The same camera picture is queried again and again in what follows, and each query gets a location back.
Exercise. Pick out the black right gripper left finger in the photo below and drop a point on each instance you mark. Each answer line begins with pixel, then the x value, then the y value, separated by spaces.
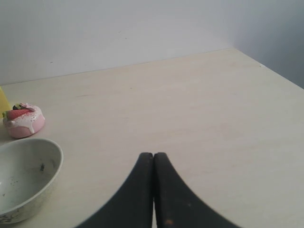
pixel 132 205

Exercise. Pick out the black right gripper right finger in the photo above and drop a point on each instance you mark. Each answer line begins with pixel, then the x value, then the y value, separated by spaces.
pixel 176 205

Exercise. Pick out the white ceramic bowl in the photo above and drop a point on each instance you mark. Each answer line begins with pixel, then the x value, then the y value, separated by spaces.
pixel 28 176

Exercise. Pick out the pink toy cake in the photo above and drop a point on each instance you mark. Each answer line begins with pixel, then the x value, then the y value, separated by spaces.
pixel 23 120

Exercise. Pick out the yellow foam cube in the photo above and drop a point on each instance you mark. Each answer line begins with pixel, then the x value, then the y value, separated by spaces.
pixel 4 104

